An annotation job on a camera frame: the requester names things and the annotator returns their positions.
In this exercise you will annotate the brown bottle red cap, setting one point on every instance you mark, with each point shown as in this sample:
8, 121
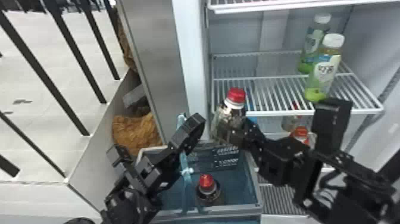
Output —
207, 187
233, 103
301, 134

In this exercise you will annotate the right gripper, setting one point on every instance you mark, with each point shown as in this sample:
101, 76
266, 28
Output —
282, 161

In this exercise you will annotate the green bottle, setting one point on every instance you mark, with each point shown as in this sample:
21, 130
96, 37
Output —
323, 72
312, 40

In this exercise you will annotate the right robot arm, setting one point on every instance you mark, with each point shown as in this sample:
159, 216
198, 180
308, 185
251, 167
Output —
359, 176

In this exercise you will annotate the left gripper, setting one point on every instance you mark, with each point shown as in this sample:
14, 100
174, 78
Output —
156, 170

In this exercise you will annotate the fridge door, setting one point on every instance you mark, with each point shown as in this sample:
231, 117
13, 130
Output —
156, 62

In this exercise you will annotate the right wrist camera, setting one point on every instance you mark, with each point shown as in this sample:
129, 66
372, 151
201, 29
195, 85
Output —
331, 125

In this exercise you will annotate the white fridge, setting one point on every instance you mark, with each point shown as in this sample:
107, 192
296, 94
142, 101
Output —
368, 47

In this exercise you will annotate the brown bag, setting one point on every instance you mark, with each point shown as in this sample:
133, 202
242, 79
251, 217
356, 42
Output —
134, 131

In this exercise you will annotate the blue basket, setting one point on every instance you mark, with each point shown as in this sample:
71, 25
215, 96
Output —
237, 184

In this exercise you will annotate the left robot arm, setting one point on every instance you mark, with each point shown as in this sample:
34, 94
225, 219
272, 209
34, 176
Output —
128, 206

